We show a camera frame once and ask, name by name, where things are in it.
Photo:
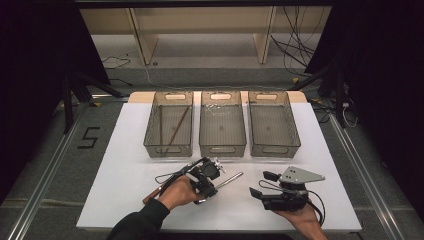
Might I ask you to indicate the brown wooden chopstick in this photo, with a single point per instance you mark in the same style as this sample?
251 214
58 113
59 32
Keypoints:
179 125

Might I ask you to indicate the person's right hand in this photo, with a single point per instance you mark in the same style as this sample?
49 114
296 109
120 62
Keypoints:
305 223

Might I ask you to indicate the steel spoon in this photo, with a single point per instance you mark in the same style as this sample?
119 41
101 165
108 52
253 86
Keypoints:
231 179

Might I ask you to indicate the black metal stand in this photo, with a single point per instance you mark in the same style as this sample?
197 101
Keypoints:
340 100
68 110

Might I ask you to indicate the black overhead frame bar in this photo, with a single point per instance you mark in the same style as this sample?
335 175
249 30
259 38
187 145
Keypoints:
200 3

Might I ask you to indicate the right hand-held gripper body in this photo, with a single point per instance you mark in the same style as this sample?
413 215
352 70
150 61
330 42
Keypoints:
290 200

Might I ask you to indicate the white table sheet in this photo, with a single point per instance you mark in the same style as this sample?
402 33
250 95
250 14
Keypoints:
126 186

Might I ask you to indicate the person's left hand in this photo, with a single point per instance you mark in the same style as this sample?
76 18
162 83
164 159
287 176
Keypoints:
180 195

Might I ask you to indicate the beige wooden desk frame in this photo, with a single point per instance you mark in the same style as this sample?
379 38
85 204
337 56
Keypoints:
146 43

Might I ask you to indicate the black curtain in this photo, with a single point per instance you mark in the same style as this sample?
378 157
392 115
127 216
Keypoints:
33 66
383 83

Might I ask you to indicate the smoky clear plastic bin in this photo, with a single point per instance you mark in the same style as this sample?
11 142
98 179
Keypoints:
273 150
221 150
168 150

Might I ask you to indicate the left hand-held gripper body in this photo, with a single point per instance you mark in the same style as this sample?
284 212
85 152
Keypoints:
201 176

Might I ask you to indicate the short aluminium floor rail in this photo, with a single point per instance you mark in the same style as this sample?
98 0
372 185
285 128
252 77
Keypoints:
110 97

